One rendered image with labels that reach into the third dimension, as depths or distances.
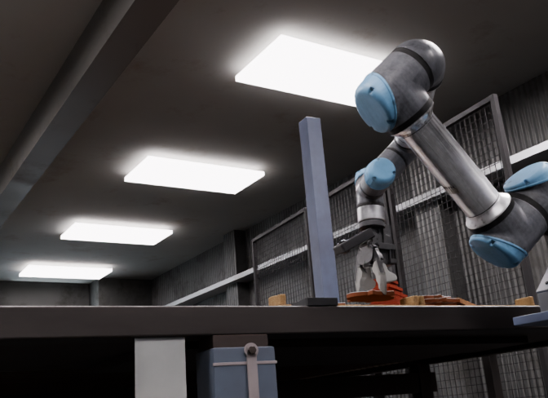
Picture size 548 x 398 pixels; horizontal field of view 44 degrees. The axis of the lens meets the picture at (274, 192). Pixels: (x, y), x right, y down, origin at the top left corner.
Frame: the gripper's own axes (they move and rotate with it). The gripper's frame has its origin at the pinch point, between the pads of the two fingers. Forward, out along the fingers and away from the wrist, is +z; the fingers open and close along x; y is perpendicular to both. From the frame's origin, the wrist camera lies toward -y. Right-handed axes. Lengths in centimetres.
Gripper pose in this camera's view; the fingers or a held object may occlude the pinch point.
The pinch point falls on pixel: (370, 295)
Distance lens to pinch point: 184.0
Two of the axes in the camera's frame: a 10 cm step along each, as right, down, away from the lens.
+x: -4.6, 3.1, 8.3
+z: 0.2, 9.4, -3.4
